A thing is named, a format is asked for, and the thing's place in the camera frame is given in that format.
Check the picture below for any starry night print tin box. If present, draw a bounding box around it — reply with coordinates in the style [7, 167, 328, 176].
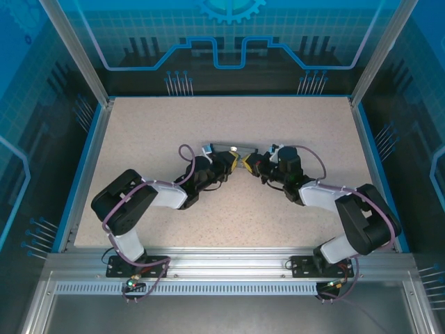
[202, 141, 260, 156]

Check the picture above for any left led connector board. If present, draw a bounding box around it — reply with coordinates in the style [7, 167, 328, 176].
[125, 274, 145, 292]

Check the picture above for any led connector board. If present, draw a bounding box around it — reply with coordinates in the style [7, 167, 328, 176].
[125, 274, 145, 292]
[325, 278, 348, 292]

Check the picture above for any right led connector board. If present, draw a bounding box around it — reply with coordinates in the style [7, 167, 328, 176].
[325, 278, 348, 292]

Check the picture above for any right aluminium side rail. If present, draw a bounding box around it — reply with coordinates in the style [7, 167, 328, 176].
[348, 97, 399, 253]

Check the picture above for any aluminium side rail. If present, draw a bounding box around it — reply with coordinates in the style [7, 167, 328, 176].
[348, 97, 399, 253]
[57, 98, 115, 254]

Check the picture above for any aluminium mounting rail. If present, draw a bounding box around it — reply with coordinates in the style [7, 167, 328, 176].
[44, 246, 416, 280]

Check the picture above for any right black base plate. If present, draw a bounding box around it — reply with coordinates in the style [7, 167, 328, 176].
[290, 255, 355, 279]

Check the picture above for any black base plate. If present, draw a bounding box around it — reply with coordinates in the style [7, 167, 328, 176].
[290, 255, 355, 279]
[105, 255, 171, 279]

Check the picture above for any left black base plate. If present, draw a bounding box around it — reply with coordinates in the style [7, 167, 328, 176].
[105, 255, 171, 279]

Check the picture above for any left aluminium side rail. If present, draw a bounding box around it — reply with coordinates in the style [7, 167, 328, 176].
[57, 98, 115, 254]

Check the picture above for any slotted grey cable duct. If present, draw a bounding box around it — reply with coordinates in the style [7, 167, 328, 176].
[54, 282, 321, 296]

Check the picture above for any right aluminium frame post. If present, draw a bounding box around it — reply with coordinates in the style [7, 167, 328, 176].
[348, 0, 421, 107]

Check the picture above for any aluminium frame post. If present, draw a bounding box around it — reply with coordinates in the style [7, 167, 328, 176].
[348, 0, 421, 107]
[37, 0, 116, 107]

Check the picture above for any left aluminium frame post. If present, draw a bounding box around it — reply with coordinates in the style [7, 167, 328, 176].
[37, 0, 116, 107]

